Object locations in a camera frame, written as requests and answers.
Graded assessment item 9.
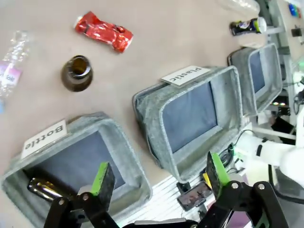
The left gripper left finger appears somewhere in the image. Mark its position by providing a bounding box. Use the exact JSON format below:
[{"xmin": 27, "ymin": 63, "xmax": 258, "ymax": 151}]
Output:
[{"xmin": 43, "ymin": 162, "xmax": 124, "ymax": 228}]

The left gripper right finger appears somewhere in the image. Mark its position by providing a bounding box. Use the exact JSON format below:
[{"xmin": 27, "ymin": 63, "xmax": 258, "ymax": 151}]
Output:
[{"xmin": 198, "ymin": 151, "xmax": 290, "ymax": 228}]

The brown glass bottle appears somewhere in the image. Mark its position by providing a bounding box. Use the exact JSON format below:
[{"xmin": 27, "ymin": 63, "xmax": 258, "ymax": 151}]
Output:
[
  {"xmin": 60, "ymin": 55, "xmax": 94, "ymax": 93},
  {"xmin": 27, "ymin": 178, "xmax": 64, "ymax": 203}
]

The clear bottle with pink label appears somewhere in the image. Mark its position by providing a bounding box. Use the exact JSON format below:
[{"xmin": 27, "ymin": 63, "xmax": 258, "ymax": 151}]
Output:
[{"xmin": 0, "ymin": 30, "xmax": 31, "ymax": 112}]

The crushed red soda can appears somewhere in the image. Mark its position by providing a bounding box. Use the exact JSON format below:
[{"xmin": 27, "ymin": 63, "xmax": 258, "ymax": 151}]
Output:
[{"xmin": 75, "ymin": 10, "xmax": 134, "ymax": 54}]

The large clear plastic bottle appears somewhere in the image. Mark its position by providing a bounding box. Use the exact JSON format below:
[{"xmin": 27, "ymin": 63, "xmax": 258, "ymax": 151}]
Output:
[{"xmin": 217, "ymin": 0, "xmax": 261, "ymax": 12}]

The grey fabric bottle basket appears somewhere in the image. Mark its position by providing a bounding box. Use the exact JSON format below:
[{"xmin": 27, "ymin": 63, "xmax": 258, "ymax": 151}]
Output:
[{"xmin": 1, "ymin": 112, "xmax": 152, "ymax": 228}]

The grey fabric plastic basket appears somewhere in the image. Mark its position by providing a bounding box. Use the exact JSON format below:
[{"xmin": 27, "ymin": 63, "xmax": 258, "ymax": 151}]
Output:
[{"xmin": 132, "ymin": 66, "xmax": 245, "ymax": 184}]

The grey fabric can basket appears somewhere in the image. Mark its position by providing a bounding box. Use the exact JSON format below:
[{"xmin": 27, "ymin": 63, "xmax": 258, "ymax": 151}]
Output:
[{"xmin": 227, "ymin": 43, "xmax": 283, "ymax": 117}]

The black energy drink can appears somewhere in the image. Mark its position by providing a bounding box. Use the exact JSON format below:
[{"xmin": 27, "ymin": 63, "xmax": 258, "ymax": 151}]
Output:
[{"xmin": 229, "ymin": 17, "xmax": 267, "ymax": 36}]

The black smartphone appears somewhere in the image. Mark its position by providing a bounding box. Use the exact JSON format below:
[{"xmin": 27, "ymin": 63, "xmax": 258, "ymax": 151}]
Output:
[{"xmin": 177, "ymin": 181, "xmax": 214, "ymax": 212}]

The white Bottle label card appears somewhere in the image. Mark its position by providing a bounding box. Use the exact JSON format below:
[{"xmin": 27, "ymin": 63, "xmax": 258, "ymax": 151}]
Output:
[{"xmin": 20, "ymin": 119, "xmax": 68, "ymax": 160}]

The white Plastic label card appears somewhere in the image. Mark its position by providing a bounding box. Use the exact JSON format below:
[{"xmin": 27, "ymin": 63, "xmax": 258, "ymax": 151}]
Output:
[{"xmin": 161, "ymin": 66, "xmax": 211, "ymax": 87}]

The aluminium frame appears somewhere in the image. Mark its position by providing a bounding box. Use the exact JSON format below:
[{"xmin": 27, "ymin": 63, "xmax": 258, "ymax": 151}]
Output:
[{"xmin": 257, "ymin": 0, "xmax": 304, "ymax": 79}]

